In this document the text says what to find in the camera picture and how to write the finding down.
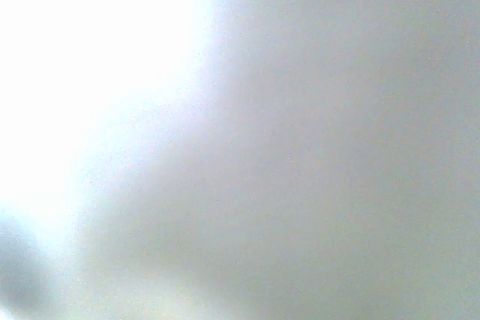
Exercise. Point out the white pillow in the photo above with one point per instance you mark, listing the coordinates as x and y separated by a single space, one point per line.
239 159

